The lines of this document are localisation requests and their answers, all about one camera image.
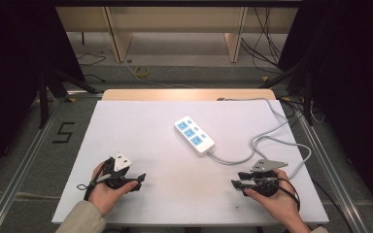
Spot black metal stand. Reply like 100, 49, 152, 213
257, 61, 316, 127
37, 66, 101, 130

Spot yellow tape roll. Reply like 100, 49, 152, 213
133, 65, 152, 79

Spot aluminium floor rail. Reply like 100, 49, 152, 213
0, 96, 66, 233
294, 111, 370, 233

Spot thin black floor cable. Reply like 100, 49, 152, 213
83, 73, 107, 84
76, 51, 108, 68

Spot white power strip blue sockets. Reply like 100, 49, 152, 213
174, 116, 216, 156

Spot black tape floor mark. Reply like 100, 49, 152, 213
51, 121, 77, 145

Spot small wooden table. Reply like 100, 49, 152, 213
101, 88, 277, 102

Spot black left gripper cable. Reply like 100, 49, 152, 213
76, 157, 115, 202

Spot bundle of black cables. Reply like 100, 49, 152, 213
240, 7, 284, 75

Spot person's left hand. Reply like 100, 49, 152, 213
88, 160, 139, 217

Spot person's right hand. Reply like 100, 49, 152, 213
243, 168, 302, 228

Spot beige wooden desk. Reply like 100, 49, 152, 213
54, 6, 299, 64

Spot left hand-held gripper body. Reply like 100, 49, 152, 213
102, 151, 134, 190

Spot white table mat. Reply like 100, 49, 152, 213
51, 99, 330, 226

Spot grey power strip cable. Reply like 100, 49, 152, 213
209, 97, 313, 181

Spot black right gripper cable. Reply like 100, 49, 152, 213
273, 177, 302, 213

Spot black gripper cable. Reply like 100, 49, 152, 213
273, 177, 302, 213
76, 157, 115, 202

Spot white floor cable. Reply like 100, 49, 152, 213
123, 58, 196, 89

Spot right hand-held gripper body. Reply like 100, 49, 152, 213
238, 158, 289, 197

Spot dark curtain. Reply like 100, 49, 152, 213
0, 0, 86, 188
277, 0, 373, 226

